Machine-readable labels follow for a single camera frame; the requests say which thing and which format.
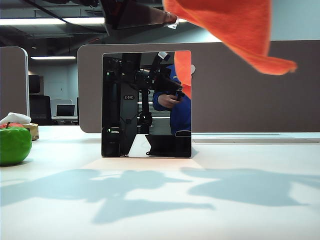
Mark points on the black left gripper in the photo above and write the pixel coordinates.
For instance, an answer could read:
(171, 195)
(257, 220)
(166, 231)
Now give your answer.
(113, 12)

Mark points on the orange microfibre cloth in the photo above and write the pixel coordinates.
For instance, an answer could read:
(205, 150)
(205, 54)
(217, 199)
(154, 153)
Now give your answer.
(237, 30)

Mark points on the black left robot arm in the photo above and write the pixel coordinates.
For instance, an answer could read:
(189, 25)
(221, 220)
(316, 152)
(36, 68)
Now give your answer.
(87, 2)

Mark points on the square frameless table mirror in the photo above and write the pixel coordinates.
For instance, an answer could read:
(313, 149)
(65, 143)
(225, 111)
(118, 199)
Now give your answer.
(112, 100)

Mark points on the small white sticker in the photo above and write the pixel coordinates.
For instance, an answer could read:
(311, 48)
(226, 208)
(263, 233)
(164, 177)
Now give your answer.
(193, 70)

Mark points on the short ceiling light strip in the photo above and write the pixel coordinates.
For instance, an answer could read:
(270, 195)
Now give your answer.
(52, 58)

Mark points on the long ceiling light strip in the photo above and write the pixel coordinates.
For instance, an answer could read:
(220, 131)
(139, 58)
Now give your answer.
(37, 21)

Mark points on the open background laptop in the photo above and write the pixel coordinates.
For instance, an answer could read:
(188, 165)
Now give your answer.
(65, 110)

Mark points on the black background monitor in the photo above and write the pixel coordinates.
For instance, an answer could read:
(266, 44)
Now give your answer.
(35, 85)

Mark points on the long grey desk partition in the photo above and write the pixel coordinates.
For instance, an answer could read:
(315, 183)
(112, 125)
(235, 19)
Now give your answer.
(250, 100)

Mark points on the white background desk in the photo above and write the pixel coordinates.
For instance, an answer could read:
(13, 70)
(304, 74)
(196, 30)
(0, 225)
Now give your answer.
(65, 120)

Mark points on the black high-back office chair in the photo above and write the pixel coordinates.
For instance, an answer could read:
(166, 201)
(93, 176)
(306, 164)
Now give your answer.
(40, 110)

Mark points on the narrow grey desk partition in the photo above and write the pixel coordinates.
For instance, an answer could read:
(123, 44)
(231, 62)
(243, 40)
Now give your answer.
(12, 82)

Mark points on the gold brown packet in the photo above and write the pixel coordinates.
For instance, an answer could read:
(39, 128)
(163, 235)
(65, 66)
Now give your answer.
(35, 132)

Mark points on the orange round object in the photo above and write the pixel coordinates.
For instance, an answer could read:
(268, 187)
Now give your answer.
(17, 125)

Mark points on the green artificial apple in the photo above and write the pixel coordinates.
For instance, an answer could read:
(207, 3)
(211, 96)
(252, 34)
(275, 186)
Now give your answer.
(12, 147)

